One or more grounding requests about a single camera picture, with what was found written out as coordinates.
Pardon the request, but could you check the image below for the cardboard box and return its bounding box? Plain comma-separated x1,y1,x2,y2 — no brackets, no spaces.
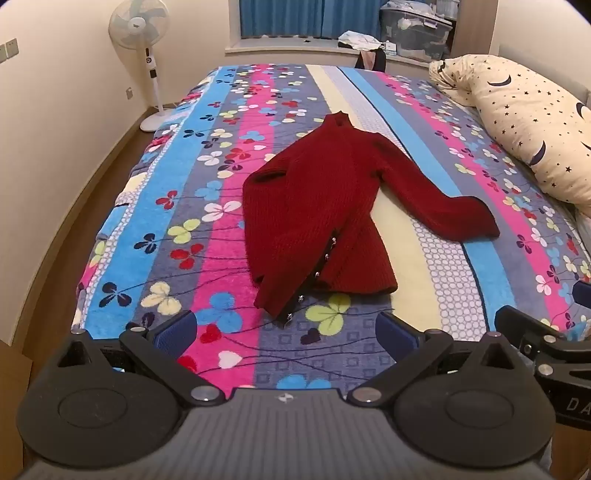
0,339,33,480

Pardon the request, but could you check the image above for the white standing fan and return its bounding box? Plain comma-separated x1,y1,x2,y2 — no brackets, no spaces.
108,0,178,132

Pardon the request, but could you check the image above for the blue curtain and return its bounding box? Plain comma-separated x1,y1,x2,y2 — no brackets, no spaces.
239,0,384,40

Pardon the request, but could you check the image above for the cream star moon pillow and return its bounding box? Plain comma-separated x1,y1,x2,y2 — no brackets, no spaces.
428,54,591,217

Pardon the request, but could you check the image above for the striped clover print blanket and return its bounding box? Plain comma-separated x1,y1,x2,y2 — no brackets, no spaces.
69,64,591,402

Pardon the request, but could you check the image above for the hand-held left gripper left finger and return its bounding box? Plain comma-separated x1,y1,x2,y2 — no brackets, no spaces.
58,310,225,408

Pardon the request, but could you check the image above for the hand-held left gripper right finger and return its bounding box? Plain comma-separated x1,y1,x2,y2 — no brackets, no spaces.
346,311,519,408

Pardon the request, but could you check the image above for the white headboard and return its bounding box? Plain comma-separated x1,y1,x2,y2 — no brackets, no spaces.
499,43,591,109

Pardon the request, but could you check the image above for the white clothes pile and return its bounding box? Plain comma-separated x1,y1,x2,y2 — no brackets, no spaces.
338,30,384,51

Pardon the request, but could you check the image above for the red knit sweater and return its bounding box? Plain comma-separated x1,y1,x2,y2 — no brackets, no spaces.
242,111,502,324

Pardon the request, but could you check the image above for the white windowsill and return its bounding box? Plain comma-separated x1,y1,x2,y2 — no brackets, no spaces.
225,36,444,68

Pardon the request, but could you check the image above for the clear plastic storage box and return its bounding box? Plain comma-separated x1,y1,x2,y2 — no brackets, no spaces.
379,4,455,63

